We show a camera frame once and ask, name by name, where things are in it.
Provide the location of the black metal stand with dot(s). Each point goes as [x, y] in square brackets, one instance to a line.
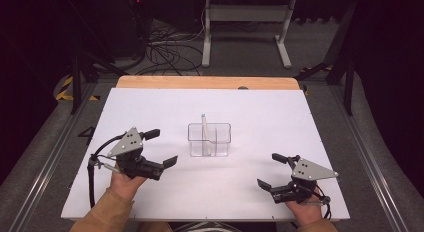
[80, 75]
[343, 58]

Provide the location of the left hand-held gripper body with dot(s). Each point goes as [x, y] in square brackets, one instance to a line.
[128, 143]

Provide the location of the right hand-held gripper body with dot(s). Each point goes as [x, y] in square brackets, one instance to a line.
[310, 172]

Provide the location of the black equipment cabinet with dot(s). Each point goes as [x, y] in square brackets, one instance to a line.
[130, 22]

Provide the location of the person's right hand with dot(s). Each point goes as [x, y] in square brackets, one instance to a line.
[306, 213]

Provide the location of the clear plastic container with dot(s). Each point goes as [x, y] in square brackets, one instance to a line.
[220, 145]

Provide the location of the white pen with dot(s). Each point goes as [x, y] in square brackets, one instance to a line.
[204, 128]

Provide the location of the person's left hand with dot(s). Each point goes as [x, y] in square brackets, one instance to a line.
[123, 185]

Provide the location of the white metal stand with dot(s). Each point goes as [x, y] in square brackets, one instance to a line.
[246, 13]

